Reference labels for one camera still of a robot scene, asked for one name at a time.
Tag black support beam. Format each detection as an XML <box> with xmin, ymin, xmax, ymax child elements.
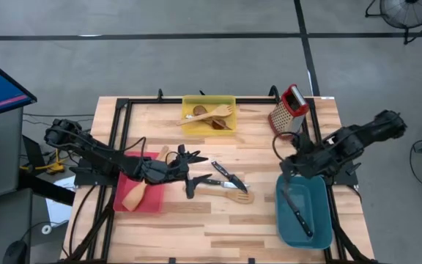
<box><xmin>17</xmin><ymin>169</ymin><xmax>77</xmax><ymax>207</ymax></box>

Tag black metal table frame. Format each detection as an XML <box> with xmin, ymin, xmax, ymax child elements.
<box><xmin>59</xmin><ymin>87</ymin><xmax>380</xmax><ymax>264</ymax></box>

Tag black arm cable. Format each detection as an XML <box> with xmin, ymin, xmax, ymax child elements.
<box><xmin>122</xmin><ymin>136</ymin><xmax>148</xmax><ymax>162</ymax></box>
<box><xmin>272</xmin><ymin>131</ymin><xmax>302</xmax><ymax>163</ymax></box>

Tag yellow plastic bin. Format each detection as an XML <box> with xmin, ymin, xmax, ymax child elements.
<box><xmin>180</xmin><ymin>94</ymin><xmax>237</xmax><ymax>136</ymax></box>

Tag all-black knife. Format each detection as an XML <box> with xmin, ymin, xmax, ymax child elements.
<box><xmin>210</xmin><ymin>160</ymin><xmax>249</xmax><ymax>194</ymax></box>

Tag grey equipment cabinet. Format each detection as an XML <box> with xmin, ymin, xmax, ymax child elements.
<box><xmin>0</xmin><ymin>106</ymin><xmax>26</xmax><ymax>199</ymax></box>

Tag black triangular stand panel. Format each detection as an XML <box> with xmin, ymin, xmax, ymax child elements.
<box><xmin>21</xmin><ymin>134</ymin><xmax>46</xmax><ymax>172</ymax></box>

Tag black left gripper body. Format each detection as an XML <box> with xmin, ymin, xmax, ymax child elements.
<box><xmin>137</xmin><ymin>159</ymin><xmax>190</xmax><ymax>185</ymax></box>

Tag wooden slotted spoon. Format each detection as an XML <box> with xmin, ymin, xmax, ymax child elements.
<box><xmin>195</xmin><ymin>186</ymin><xmax>256</xmax><ymax>205</ymax></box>

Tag plain wooden spatula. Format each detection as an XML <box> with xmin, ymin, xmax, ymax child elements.
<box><xmin>121</xmin><ymin>144</ymin><xmax>170</xmax><ymax>213</ymax></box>

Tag teal plastic bin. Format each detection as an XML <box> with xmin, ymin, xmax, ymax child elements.
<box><xmin>275</xmin><ymin>172</ymin><xmax>334</xmax><ymax>250</ymax></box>

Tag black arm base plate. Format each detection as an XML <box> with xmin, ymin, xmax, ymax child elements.
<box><xmin>72</xmin><ymin>165</ymin><xmax>121</xmax><ymax>187</ymax></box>
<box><xmin>306</xmin><ymin>157</ymin><xmax>359</xmax><ymax>187</ymax></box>

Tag black-handled steel knife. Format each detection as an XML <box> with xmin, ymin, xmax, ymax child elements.
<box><xmin>200</xmin><ymin>177</ymin><xmax>251</xmax><ymax>191</ymax></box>

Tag dark-bladed black-handled knife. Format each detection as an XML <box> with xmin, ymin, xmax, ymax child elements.
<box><xmin>281</xmin><ymin>188</ymin><xmax>314</xmax><ymax>238</ymax></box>

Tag white paper sheet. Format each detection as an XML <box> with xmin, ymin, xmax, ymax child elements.
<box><xmin>44</xmin><ymin>175</ymin><xmax>77</xmax><ymax>225</ymax></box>

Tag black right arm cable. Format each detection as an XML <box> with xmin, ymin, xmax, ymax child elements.
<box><xmin>272</xmin><ymin>131</ymin><xmax>302</xmax><ymax>163</ymax></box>

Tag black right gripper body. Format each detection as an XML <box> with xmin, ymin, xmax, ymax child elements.
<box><xmin>280</xmin><ymin>141</ymin><xmax>329</xmax><ymax>180</ymax></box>

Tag steel box grater red trim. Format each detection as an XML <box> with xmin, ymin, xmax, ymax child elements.
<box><xmin>267</xmin><ymin>83</ymin><xmax>311</xmax><ymax>141</ymax></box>

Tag pink plastic bin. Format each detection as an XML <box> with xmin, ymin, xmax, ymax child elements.
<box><xmin>114</xmin><ymin>150</ymin><xmax>166</xmax><ymax>214</ymax></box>

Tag wooden spork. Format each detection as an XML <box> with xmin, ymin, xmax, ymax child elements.
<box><xmin>175</xmin><ymin>103</ymin><xmax>234</xmax><ymax>127</ymax></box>

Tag black computer mouse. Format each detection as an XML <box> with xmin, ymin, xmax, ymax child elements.
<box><xmin>1</xmin><ymin>240</ymin><xmax>29</xmax><ymax>264</ymax></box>

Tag yellow clamp tool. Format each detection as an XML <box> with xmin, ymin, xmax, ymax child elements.
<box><xmin>19</xmin><ymin>148</ymin><xmax>66</xmax><ymax>176</ymax></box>

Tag black floor fan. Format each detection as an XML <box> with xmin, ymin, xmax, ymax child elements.
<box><xmin>364</xmin><ymin>0</ymin><xmax>422</xmax><ymax>45</ymax></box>

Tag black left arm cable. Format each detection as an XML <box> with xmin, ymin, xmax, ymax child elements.
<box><xmin>122</xmin><ymin>136</ymin><xmax>148</xmax><ymax>162</ymax></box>

